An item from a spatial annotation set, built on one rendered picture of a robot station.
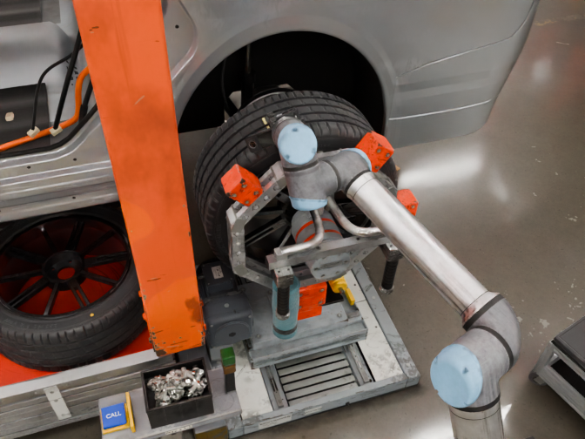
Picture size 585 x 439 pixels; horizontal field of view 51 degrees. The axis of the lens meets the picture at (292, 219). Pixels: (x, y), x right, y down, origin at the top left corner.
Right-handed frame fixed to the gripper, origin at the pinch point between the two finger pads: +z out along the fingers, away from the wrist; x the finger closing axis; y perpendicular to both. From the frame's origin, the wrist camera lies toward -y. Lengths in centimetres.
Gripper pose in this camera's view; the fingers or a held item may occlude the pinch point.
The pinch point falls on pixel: (271, 123)
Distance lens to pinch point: 180.2
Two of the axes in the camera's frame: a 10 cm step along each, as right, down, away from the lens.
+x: -3.6, -8.7, -3.5
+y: 9.2, -3.9, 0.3
